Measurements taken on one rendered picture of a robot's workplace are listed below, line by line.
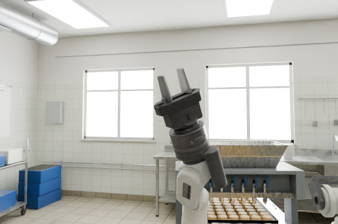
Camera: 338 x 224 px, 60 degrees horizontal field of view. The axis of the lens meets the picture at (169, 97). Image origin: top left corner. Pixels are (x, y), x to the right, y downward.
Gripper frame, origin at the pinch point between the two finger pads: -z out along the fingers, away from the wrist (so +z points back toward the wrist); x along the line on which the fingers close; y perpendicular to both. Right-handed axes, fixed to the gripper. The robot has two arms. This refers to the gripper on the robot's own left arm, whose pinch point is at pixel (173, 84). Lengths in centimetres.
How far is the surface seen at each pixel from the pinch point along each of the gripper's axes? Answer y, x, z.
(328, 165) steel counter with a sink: -163, 275, 216
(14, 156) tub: -413, -61, 105
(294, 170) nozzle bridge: -46, 83, 82
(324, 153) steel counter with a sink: -205, 327, 236
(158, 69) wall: -406, 197, 58
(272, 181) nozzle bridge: -57, 76, 89
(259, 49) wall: -292, 330, 68
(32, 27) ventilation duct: -398, 24, -60
